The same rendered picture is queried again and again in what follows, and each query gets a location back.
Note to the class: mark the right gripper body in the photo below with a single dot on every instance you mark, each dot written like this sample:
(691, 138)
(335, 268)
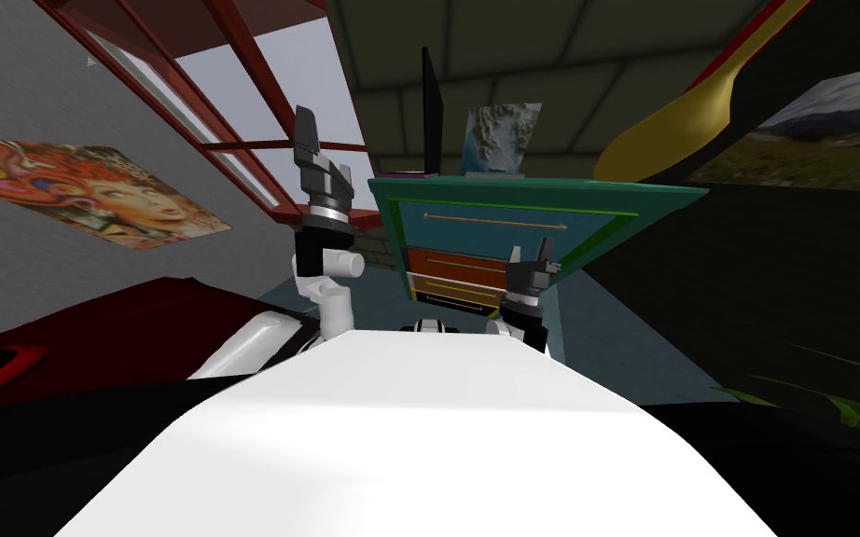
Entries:
(525, 280)

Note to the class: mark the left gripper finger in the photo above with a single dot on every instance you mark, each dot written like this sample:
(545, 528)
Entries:
(305, 130)
(342, 173)

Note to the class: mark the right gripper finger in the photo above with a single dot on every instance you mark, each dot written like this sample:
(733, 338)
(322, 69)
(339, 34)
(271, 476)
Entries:
(548, 255)
(514, 256)

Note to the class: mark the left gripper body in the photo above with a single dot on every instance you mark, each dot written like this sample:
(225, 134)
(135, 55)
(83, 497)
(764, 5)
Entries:
(323, 186)

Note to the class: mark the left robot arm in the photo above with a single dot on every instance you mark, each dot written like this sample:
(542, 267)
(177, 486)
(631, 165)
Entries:
(329, 302)

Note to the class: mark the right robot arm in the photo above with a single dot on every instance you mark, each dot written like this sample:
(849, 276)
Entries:
(523, 324)

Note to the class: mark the blue drawer front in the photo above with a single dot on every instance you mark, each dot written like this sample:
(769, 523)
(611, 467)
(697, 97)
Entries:
(490, 242)

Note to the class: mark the green dresser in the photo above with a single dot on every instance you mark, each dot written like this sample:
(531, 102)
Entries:
(534, 190)

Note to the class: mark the orange drawer front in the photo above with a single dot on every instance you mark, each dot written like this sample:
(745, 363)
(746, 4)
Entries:
(421, 263)

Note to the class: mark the red framed window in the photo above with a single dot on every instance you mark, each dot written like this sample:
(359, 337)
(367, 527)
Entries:
(251, 52)

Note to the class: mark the tan drawer front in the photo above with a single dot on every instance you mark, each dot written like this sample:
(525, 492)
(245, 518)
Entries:
(419, 282)

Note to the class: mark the black drawer front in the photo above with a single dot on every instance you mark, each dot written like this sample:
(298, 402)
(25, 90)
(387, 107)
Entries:
(421, 297)

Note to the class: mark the black flat screen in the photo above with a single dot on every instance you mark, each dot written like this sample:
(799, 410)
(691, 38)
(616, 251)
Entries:
(432, 119)

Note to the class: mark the grey standing photo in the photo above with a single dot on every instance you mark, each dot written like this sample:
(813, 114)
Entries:
(501, 142)

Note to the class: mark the yellow and red curved shape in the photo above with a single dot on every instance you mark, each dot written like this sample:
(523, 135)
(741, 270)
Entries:
(661, 142)

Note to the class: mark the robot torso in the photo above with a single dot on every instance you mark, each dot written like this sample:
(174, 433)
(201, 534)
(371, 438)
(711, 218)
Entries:
(415, 447)

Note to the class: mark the colourful woman face painting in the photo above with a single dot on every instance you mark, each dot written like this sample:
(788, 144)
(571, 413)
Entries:
(102, 194)

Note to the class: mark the dark red bed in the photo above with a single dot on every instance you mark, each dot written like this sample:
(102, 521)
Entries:
(102, 328)

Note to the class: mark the landscape picture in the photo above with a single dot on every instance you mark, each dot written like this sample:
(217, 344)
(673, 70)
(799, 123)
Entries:
(833, 142)

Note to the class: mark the green plant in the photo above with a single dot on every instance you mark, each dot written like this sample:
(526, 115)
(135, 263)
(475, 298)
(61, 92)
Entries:
(851, 412)

